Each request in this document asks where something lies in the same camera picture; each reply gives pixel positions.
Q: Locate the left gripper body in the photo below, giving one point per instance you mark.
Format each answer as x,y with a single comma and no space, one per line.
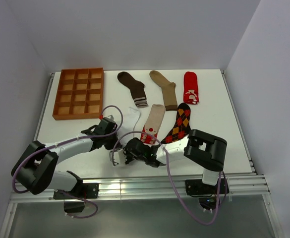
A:
109,141

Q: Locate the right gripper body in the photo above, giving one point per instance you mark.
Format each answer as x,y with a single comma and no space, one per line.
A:
130,156

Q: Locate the white sock with black stripes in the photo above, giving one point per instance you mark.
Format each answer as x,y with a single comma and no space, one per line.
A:
130,119

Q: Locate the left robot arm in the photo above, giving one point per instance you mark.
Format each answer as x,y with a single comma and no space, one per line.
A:
36,168

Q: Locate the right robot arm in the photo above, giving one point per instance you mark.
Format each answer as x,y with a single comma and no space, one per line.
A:
204,149

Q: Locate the beige and red reindeer sock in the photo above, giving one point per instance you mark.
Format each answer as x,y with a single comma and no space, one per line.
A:
153,124

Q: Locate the black orange argyle sock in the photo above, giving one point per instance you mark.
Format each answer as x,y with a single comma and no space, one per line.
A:
181,127

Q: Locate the orange compartment tray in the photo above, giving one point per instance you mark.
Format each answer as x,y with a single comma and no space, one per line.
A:
79,94

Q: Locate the dark brown sock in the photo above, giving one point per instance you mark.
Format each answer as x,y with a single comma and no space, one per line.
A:
136,89

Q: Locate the tan sock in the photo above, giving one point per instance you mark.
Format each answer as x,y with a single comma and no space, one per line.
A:
167,88

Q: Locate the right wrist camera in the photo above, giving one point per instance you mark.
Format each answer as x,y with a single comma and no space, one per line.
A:
117,158

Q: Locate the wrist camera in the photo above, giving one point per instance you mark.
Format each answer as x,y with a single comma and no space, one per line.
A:
117,158
110,117

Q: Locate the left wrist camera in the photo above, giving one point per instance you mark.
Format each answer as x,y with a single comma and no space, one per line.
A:
110,117

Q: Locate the aluminium rail frame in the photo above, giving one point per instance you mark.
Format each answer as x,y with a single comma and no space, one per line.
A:
129,189

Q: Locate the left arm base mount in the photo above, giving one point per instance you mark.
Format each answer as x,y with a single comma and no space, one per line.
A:
75,201

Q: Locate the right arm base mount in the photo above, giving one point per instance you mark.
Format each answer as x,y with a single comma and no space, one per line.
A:
206,194

